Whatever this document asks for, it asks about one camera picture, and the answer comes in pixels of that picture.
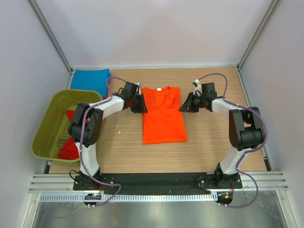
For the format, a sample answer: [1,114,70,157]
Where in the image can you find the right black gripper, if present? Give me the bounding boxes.
[179,92,206,113]

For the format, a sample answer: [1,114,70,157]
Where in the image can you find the orange t shirt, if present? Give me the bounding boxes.
[142,86,188,144]

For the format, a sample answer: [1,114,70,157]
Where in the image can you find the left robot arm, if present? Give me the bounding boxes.
[68,82,148,190]

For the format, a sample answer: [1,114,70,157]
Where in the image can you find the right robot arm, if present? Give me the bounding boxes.
[179,80,266,189]

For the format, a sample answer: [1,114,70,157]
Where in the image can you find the blue folded t shirt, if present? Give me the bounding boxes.
[70,69,111,96]

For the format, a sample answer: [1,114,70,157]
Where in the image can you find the red t shirt in basket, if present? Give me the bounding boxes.
[57,109,79,160]

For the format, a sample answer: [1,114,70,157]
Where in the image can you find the olive green plastic basket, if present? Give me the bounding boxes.
[31,89,102,165]

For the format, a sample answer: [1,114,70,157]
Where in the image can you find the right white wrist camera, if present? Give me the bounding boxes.
[193,79,202,96]

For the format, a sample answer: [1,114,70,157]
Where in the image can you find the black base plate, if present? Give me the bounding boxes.
[72,172,243,196]

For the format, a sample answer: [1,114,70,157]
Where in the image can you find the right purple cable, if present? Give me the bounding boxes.
[196,73,269,209]

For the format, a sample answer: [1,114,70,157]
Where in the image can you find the purple cable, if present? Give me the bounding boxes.
[68,76,126,209]
[196,73,269,209]

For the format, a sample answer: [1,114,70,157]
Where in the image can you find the white slotted cable duct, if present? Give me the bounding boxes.
[39,192,218,203]

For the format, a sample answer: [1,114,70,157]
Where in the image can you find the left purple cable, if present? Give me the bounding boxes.
[68,76,126,209]

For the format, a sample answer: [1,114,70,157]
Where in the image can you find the left aluminium corner post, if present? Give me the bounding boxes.
[27,0,73,74]

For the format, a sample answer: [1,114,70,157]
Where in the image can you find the aluminium corner post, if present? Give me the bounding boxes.
[237,0,282,72]
[27,0,73,74]

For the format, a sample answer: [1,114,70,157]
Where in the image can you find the aluminium frame rail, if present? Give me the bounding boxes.
[28,171,288,193]

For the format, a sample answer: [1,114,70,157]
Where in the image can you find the right aluminium corner post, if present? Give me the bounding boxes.
[237,0,282,72]

